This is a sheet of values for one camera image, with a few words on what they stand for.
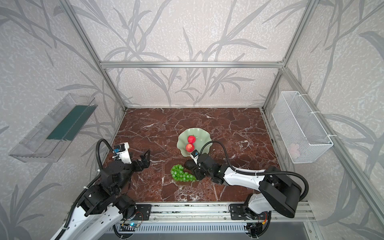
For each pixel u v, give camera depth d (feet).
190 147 3.04
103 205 1.58
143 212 2.41
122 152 1.93
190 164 2.79
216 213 2.47
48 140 2.09
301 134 2.04
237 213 2.42
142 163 2.08
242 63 3.17
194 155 2.47
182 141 3.21
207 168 2.15
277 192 1.39
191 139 3.16
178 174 2.70
